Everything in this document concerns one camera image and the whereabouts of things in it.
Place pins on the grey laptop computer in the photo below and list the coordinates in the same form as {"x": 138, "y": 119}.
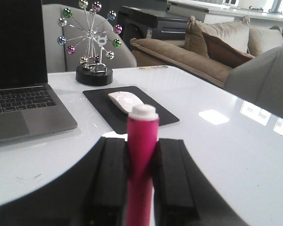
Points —
{"x": 29, "y": 107}

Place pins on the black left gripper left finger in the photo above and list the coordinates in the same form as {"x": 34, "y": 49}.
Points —
{"x": 91, "y": 193}

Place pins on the white computer mouse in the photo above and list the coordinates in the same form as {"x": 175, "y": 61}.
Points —
{"x": 124, "y": 101}

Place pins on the ferris wheel kinetic desk toy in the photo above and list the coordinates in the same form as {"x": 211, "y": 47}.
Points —
{"x": 92, "y": 71}

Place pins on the black mouse pad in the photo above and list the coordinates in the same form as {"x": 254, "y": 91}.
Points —
{"x": 117, "y": 119}

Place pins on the pink marker pen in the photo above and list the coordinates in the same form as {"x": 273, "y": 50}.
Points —
{"x": 142, "y": 130}

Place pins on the grey right armchair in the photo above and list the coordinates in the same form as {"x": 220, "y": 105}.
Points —
{"x": 57, "y": 58}

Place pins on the dark cabinet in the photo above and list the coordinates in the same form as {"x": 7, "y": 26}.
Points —
{"x": 144, "y": 23}

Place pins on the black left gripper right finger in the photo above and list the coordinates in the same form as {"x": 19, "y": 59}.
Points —
{"x": 182, "y": 194}

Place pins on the brown cushion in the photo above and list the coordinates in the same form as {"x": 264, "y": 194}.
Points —
{"x": 222, "y": 52}

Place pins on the beige sofa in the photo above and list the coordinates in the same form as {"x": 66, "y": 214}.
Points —
{"x": 192, "y": 55}

